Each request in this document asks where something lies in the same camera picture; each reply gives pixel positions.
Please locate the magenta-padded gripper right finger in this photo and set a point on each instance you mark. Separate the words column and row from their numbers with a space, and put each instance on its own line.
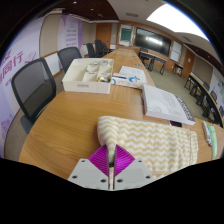
column 131, row 173

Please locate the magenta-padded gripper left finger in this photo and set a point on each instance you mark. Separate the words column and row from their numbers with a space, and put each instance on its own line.
column 90, row 173

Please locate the cream zigzag striped towel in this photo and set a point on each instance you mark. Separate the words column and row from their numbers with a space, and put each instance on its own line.
column 156, row 143

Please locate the dark phone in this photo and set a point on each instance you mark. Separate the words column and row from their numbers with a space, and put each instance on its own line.
column 175, row 124

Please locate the large white book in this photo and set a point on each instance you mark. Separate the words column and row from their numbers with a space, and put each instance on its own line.
column 163, row 103

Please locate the white compartment box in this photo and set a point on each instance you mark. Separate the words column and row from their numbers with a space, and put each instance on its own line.
column 85, row 86

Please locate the blue and white tissue pack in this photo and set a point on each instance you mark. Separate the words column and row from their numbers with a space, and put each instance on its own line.
column 126, row 80

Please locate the black mesh office chair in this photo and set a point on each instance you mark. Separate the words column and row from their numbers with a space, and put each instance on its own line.
column 68, row 56
column 33, row 88

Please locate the long curved wooden table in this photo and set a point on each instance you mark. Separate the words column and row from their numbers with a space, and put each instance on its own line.
column 200, row 88

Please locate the group of dark chairs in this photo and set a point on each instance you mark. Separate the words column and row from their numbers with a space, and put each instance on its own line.
column 213, row 96

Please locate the small wooden side desk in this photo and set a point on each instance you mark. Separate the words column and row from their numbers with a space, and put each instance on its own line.
column 178, row 65

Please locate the dark-legged wooden desk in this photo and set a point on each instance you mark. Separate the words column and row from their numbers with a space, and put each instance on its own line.
column 152, row 56

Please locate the brown wooden door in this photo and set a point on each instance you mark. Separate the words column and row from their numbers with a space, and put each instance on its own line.
column 104, row 35
column 188, row 63

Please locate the row of black chairs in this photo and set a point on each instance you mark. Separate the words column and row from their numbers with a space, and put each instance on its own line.
column 98, row 48

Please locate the white whiteboard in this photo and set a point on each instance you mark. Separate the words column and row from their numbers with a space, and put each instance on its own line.
column 176, row 51

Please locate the purple and white banner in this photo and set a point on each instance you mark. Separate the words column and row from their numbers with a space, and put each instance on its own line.
column 70, row 31

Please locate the bright ceiling light panel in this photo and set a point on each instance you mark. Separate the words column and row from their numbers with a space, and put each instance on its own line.
column 176, row 20

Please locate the large black wall screen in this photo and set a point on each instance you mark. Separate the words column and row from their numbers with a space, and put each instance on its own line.
column 152, row 41

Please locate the green wall board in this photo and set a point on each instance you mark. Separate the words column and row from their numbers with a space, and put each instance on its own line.
column 126, row 34

